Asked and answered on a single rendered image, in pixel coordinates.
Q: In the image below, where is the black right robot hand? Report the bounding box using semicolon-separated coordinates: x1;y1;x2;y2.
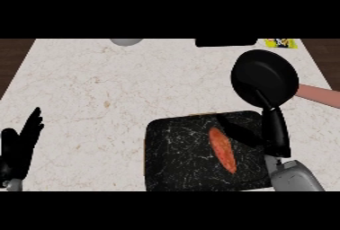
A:
216;89;294;159

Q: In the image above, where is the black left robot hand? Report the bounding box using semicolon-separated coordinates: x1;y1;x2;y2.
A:
0;106;46;189

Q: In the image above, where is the black marble tray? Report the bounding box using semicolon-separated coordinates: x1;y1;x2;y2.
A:
143;110;274;192

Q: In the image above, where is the yellow printed box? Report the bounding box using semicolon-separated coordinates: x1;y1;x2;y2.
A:
263;38;299;49

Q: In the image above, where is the black flat appliance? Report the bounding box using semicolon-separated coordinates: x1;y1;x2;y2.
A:
194;38;259;49

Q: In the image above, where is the grey rounded object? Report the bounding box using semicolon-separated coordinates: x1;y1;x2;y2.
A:
109;38;146;47

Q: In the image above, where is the black pot with pink handle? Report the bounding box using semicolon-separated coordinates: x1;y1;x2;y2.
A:
229;49;340;110

